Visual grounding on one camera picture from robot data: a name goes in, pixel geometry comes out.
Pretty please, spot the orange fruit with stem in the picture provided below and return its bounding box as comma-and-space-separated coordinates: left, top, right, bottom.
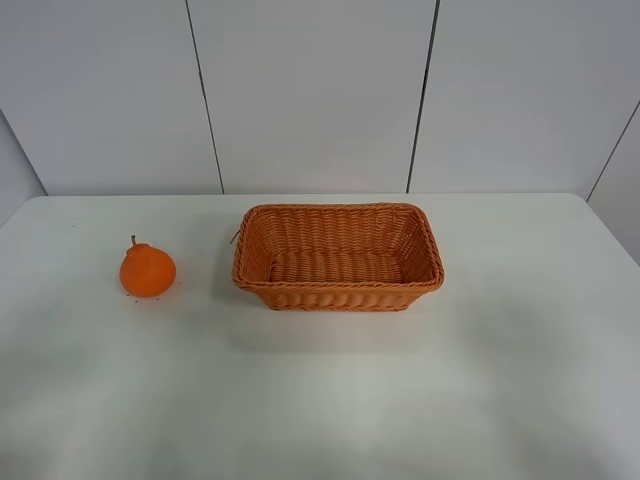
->
119, 235, 177, 298

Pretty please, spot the orange woven wicker basket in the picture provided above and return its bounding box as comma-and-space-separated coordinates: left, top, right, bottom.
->
232, 203, 445, 312

